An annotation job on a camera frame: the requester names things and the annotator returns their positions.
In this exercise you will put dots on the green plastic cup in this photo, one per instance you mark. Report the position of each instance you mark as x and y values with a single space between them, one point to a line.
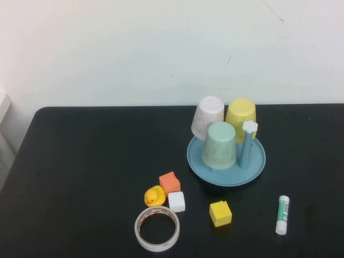
219 150

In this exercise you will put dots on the yellow plastic cup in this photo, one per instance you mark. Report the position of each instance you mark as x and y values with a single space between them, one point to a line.
240 113

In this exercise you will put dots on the blue cup stand with pegs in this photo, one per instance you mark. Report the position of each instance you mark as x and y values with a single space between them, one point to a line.
228 176

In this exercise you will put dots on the orange foam cube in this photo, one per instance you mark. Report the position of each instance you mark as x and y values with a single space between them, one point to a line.
169 181

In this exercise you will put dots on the yellow rubber duck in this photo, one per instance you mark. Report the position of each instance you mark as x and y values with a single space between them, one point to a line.
156 196

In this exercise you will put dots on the white foam cube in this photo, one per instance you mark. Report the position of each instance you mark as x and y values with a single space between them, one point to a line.
176 201

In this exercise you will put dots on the yellow foam cube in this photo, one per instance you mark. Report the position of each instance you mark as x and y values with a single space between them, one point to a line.
221 213

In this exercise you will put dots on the white tape roll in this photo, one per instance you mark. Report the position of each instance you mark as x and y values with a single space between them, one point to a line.
138 228

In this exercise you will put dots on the white green glue stick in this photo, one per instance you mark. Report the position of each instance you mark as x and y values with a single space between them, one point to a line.
282 215

